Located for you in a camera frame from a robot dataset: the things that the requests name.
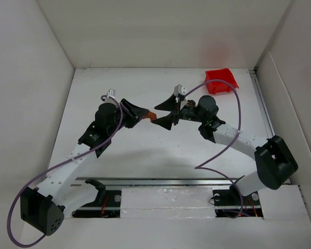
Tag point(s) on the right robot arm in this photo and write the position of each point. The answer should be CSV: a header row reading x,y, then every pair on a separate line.
x,y
275,163

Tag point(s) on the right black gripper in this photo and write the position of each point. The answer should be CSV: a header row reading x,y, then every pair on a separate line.
x,y
176,113

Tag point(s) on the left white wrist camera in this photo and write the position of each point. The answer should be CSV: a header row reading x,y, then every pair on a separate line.
x,y
111,94

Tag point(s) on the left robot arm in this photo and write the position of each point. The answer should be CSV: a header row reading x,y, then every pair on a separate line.
x,y
45,206

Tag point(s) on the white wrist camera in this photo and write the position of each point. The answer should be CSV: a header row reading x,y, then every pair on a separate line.
x,y
180,92
111,94

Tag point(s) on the red plastic bin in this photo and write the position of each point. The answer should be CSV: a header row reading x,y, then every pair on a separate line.
x,y
217,78

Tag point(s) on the aluminium side rail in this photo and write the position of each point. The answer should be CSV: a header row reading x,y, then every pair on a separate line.
x,y
262,105

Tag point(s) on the orange arch wood block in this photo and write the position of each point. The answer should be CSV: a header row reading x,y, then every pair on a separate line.
x,y
151,116

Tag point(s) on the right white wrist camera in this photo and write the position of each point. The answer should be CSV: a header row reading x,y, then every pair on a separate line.
x,y
180,92

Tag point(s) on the aluminium front rail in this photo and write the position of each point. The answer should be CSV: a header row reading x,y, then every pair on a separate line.
x,y
157,181

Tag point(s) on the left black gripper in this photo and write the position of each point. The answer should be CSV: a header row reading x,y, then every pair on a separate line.
x,y
127,112

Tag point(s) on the dark brown wood block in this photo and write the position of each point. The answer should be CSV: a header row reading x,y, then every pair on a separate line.
x,y
191,103

